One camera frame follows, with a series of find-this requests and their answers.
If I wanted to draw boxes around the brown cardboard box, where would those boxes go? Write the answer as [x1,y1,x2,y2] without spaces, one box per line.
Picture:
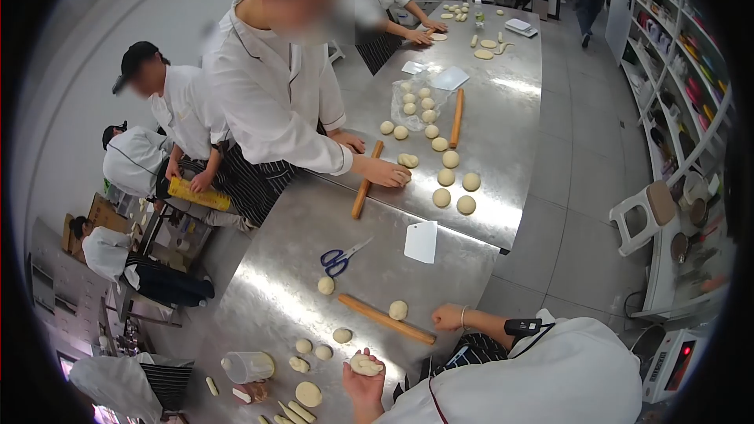
[61,192,132,255]

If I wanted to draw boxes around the clear plastic measuring jug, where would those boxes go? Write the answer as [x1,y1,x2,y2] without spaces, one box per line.
[220,351,276,385]

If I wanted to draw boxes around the blue handled scissors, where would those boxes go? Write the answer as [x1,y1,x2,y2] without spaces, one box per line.
[320,237,374,278]

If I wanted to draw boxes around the long yellow box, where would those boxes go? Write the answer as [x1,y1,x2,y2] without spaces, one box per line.
[167,176,232,212]

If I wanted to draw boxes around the wooden rolling pin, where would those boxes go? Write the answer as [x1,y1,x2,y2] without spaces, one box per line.
[351,140,385,220]
[448,88,465,150]
[337,292,437,346]

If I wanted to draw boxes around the white kitchen scale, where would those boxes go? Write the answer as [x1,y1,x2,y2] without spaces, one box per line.
[504,18,538,38]

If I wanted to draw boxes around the person's body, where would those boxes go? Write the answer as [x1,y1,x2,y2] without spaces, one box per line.
[377,308,644,424]

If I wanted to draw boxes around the black wrist band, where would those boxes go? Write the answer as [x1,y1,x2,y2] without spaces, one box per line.
[504,318,543,338]

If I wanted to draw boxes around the scattered shaped dough pieces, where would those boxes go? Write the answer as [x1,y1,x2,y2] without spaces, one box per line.
[429,2,516,61]

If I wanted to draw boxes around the brown transparent packet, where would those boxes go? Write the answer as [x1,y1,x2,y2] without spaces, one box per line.
[231,382,270,405]

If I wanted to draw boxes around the white appliance with red display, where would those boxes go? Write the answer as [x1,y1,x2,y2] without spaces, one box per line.
[641,329,709,405]

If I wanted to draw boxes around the person's left hand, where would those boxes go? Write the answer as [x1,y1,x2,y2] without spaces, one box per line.
[343,347,387,405]

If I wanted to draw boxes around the white shelf with kitchenware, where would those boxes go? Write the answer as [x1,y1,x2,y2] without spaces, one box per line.
[617,0,738,320]

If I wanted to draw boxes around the flat round dough disc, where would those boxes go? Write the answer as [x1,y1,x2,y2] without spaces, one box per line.
[295,380,324,408]

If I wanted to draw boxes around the steel bowl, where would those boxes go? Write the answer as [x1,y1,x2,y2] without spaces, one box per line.
[621,323,668,363]

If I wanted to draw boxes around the bunch of dough sticks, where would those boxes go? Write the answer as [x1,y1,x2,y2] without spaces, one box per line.
[257,400,317,424]

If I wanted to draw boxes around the group of dough balls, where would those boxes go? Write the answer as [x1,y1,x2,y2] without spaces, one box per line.
[379,81,482,216]

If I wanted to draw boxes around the person's right hand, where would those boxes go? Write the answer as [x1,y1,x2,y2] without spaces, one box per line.
[431,304,467,332]

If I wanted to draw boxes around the white step stool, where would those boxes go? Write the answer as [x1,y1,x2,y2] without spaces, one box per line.
[608,180,679,258]

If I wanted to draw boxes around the white plastic dough scraper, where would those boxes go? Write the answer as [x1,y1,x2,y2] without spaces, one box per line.
[431,66,471,92]
[403,220,438,265]

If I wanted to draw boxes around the clear plastic bag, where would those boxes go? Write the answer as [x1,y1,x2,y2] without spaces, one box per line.
[390,73,452,133]

